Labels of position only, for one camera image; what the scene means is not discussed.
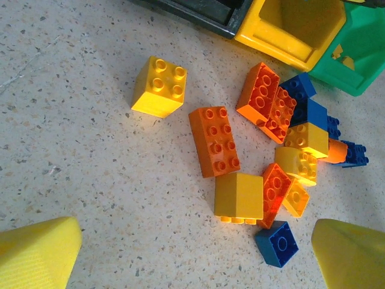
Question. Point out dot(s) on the black plastic bin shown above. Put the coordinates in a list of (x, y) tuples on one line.
[(210, 15)]

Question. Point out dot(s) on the yellow two-by-two lego brick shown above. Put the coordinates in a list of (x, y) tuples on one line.
[(156, 99), (312, 141)]

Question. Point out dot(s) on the orange two-by-four lego brick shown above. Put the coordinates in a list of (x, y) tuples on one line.
[(279, 120), (210, 144), (272, 195), (255, 96)]

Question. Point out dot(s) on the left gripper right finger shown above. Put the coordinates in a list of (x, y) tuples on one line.
[(355, 259)]

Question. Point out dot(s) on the curved yellow lego brick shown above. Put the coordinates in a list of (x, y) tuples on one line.
[(288, 161)]

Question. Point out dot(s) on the small yellow lego brick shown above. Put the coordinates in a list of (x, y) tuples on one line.
[(296, 198)]

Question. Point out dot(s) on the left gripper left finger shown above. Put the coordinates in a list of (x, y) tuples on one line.
[(36, 256)]

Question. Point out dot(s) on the small orange lego brick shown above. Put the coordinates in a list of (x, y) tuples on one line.
[(337, 152)]

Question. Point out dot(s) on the tall yellow lego brick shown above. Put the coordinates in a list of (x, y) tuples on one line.
[(237, 195)]

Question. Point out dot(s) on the green plastic bin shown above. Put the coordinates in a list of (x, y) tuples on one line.
[(367, 45)]

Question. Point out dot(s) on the blue two-by-two lego brick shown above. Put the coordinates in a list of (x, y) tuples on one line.
[(276, 245), (356, 153), (314, 114), (333, 128), (300, 84)]

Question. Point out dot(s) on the yellow plastic bin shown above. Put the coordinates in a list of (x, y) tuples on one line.
[(270, 33)]

